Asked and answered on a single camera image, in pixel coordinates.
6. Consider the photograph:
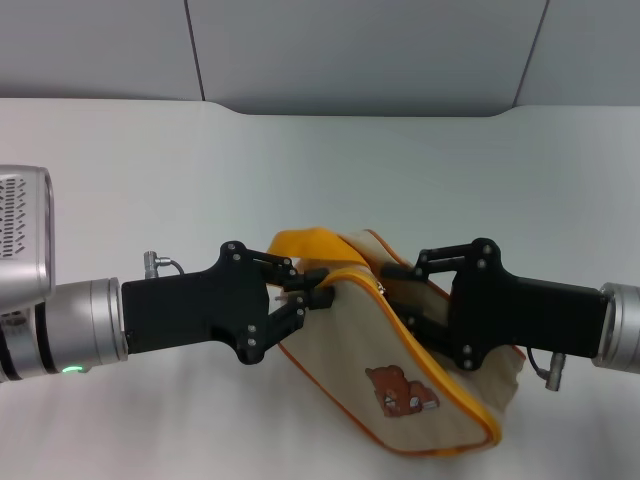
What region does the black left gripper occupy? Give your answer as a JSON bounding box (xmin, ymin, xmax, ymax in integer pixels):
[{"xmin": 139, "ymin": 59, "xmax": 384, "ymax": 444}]
[{"xmin": 120, "ymin": 240, "xmax": 336, "ymax": 367}]

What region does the grey vented wrist camera box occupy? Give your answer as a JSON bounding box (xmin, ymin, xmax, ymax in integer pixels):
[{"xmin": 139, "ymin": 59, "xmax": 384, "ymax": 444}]
[{"xmin": 0, "ymin": 164, "xmax": 56, "ymax": 317}]

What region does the right wrist cable with connector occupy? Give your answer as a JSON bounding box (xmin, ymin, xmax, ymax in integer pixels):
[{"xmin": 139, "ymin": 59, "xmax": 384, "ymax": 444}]
[{"xmin": 526, "ymin": 346, "xmax": 567, "ymax": 392}]

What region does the left wrist cable with connector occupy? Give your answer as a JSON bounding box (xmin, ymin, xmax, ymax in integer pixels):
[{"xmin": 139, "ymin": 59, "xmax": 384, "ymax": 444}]
[{"xmin": 143, "ymin": 250, "xmax": 187, "ymax": 280}]

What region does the wrist cable with connector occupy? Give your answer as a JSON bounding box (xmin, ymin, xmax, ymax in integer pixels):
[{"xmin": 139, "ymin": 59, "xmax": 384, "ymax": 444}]
[
  {"xmin": 526, "ymin": 346, "xmax": 567, "ymax": 392},
  {"xmin": 143, "ymin": 250, "xmax": 187, "ymax": 280}
]

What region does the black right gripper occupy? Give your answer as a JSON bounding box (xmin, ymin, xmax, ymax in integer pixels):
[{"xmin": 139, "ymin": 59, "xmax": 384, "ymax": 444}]
[{"xmin": 380, "ymin": 238, "xmax": 610, "ymax": 373}]

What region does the beige bag with yellow zipper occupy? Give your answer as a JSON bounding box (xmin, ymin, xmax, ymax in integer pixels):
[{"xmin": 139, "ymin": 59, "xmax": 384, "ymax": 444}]
[{"xmin": 266, "ymin": 227, "xmax": 527, "ymax": 458}]

